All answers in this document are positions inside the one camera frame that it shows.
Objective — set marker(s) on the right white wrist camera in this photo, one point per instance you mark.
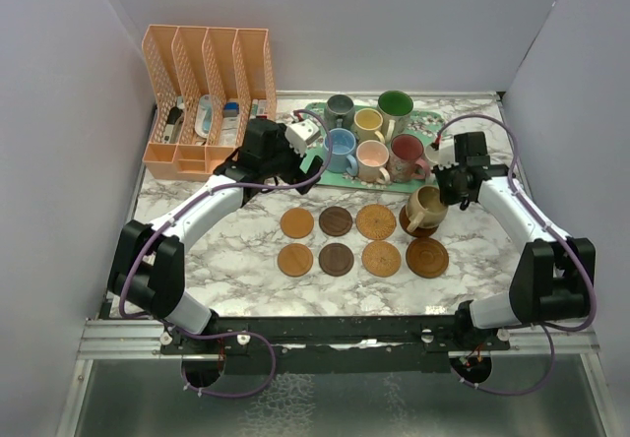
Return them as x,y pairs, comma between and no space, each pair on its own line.
442,157

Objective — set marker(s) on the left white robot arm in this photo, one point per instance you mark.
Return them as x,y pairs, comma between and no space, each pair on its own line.
148,268

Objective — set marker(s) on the blue mug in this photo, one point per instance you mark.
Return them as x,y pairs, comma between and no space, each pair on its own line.
341,145

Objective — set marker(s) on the red floral mug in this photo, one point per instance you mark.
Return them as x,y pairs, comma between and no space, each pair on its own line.
406,160

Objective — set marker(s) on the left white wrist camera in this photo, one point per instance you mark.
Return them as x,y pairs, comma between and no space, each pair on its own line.
300,135

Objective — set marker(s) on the brown wooden coaster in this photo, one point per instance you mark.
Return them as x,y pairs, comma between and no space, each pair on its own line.
419,232
427,258

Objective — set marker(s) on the blue tape dispenser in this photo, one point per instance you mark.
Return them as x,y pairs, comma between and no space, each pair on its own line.
254,125

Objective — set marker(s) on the light pink mug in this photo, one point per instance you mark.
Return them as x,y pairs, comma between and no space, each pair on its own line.
372,158

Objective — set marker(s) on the black mounting rail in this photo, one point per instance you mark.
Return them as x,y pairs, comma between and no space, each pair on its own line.
335,345

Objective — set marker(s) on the blue eraser box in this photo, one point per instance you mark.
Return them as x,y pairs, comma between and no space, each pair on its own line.
231,109

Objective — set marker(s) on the black white tool in organizer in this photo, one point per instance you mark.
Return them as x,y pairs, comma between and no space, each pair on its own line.
174,122

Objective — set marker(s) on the aluminium frame rail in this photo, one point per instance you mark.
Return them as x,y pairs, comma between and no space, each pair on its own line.
121,339

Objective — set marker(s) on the woven rattan coaster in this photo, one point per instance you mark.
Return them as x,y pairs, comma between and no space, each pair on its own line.
381,258
376,222

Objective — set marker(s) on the dark walnut coaster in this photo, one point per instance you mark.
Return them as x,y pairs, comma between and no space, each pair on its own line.
336,259
335,221

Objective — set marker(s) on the tan beige mug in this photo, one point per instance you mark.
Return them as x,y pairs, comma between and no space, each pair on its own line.
424,209

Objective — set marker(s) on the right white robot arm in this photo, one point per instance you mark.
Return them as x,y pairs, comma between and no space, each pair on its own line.
553,284

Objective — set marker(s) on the peach plastic file organizer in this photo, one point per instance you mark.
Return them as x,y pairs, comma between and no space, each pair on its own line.
208,82

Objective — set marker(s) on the yellow mug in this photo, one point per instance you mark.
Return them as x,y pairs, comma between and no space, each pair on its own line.
367,124

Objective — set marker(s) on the green floral tray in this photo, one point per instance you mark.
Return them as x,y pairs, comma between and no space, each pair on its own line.
423,124

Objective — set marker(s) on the dark grey mug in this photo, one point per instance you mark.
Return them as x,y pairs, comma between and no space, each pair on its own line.
339,112

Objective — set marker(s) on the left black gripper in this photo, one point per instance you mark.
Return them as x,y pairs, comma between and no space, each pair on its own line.
297,174

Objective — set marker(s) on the light wood coaster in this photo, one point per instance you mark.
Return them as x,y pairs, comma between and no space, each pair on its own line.
297,223
295,260

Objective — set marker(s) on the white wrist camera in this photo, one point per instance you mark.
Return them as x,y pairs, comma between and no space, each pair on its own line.
300,135
442,157

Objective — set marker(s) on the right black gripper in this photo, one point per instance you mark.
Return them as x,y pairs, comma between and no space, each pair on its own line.
447,197

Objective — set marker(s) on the white blue pack in organizer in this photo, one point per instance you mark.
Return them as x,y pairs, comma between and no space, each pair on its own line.
204,116

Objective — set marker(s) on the green mug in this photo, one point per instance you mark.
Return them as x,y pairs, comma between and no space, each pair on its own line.
396,108

